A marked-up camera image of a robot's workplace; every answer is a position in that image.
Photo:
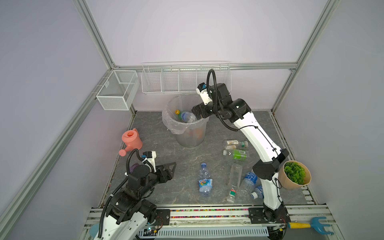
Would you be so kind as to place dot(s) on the lime green label bottle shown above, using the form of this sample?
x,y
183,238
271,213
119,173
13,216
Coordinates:
x,y
236,154

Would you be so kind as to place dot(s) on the potted green plant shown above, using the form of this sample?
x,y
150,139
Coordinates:
x,y
294,175

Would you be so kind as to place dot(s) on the bird label tea bottle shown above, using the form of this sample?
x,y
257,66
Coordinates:
x,y
235,144

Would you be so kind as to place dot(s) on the tall clear bottle green-red cap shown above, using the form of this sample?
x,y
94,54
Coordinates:
x,y
234,182

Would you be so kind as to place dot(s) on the small white mesh basket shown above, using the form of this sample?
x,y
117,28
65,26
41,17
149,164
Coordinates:
x,y
119,90

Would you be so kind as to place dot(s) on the green Sprite bottle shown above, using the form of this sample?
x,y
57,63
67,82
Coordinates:
x,y
179,115

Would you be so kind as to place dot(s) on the long white wire shelf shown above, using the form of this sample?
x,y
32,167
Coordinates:
x,y
182,77

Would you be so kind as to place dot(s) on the pink watering can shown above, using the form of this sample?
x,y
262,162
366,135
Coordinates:
x,y
132,141

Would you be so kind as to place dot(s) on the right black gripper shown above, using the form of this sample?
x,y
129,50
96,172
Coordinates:
x,y
198,111

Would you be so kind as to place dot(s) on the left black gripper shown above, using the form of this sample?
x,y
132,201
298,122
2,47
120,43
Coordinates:
x,y
169,174

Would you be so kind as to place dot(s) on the orange NFC juice bottle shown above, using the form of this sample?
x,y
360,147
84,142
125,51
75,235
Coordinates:
x,y
197,135

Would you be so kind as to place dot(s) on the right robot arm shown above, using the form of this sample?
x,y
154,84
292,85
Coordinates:
x,y
236,116

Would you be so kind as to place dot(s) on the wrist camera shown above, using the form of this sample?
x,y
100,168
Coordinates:
x,y
204,93
148,159

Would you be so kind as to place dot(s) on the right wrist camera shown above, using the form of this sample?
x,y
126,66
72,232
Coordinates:
x,y
204,93

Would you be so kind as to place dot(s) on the clear plastic bin liner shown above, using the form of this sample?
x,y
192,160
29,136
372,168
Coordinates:
x,y
184,103

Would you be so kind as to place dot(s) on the small crushed blue bottle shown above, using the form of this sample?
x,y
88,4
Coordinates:
x,y
188,117

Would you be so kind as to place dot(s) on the blue cartoon label water bottle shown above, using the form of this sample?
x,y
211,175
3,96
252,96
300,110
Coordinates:
x,y
205,181

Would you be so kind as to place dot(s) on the purple spoon pink handle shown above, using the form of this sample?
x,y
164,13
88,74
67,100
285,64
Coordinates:
x,y
133,167

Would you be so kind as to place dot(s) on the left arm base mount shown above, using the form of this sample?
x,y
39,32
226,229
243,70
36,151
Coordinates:
x,y
160,217

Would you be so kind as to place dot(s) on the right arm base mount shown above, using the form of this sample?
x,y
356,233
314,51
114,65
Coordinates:
x,y
264,215

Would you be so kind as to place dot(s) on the grey mesh waste bin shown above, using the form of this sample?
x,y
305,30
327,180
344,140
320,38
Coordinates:
x,y
183,139

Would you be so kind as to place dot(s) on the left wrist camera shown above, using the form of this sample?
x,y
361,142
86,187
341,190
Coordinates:
x,y
148,159

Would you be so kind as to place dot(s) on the blue yellow toy rake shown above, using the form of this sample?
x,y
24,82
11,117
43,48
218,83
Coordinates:
x,y
314,224

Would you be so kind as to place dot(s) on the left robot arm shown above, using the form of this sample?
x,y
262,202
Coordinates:
x,y
127,210

